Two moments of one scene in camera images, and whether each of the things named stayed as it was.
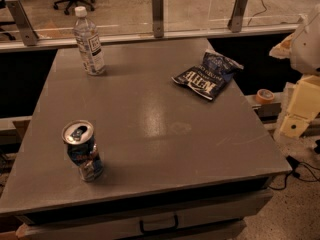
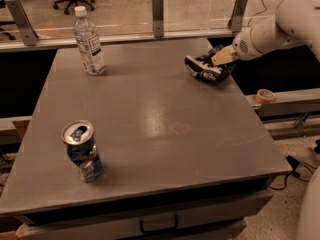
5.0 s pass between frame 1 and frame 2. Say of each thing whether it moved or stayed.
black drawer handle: stayed
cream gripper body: moved
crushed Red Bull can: stayed
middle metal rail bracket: stayed
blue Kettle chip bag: moved
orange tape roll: stayed
